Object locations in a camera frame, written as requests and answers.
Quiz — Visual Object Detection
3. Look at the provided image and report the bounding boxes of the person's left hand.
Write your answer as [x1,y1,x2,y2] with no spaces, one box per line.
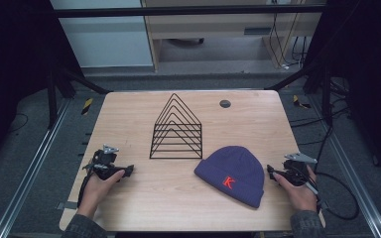
[76,169,126,220]

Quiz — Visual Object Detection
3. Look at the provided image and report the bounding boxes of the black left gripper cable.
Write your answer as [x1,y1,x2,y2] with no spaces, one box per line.
[76,170,96,209]

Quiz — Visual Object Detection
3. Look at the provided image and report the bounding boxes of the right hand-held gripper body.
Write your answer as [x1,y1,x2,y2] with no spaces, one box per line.
[281,151,319,187]

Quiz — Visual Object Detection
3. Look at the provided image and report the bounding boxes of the black floor cables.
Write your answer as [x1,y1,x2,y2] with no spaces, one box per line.
[289,78,353,147]

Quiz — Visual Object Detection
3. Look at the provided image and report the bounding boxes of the white cabinet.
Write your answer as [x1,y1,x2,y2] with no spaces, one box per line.
[50,0,156,69]

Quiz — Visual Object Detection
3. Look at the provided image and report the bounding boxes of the metal floor rail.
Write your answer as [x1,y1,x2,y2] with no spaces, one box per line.
[310,94,381,238]
[0,98,71,238]

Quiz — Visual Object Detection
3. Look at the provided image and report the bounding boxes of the black frame leg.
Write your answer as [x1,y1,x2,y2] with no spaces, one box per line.
[264,60,333,127]
[47,63,111,130]

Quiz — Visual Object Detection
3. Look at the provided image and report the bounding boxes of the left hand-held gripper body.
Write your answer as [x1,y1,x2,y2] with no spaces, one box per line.
[82,144,124,181]

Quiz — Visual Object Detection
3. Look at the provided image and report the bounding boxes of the grey tape piece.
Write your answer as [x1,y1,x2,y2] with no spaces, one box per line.
[56,200,80,211]

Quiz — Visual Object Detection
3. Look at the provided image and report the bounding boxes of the black horizontal frame bar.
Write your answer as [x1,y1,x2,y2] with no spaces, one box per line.
[53,4,325,19]

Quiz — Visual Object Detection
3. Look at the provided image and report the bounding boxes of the person's right hand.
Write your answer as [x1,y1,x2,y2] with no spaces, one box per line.
[272,165,318,213]

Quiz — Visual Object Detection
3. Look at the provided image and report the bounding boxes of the black wire rack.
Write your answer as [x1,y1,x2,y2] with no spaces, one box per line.
[149,92,203,161]

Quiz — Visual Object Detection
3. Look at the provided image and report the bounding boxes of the yellow black tape strip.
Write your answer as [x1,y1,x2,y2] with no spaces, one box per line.
[292,94,313,110]
[80,97,94,116]

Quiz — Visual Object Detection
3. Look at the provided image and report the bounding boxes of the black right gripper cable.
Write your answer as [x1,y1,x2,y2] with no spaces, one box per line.
[306,171,361,221]

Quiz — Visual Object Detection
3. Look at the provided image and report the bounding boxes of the hanging desk cables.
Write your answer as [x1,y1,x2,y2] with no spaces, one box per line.
[268,0,310,71]

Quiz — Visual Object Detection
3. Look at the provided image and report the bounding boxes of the purple knit beanie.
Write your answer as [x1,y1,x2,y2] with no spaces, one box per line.
[193,145,266,209]

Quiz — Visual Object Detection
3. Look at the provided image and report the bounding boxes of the black curtain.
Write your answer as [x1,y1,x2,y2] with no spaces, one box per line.
[302,0,381,184]
[0,0,82,177]

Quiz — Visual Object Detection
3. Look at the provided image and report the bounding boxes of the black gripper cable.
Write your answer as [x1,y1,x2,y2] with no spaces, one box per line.
[306,171,361,221]
[76,170,96,209]

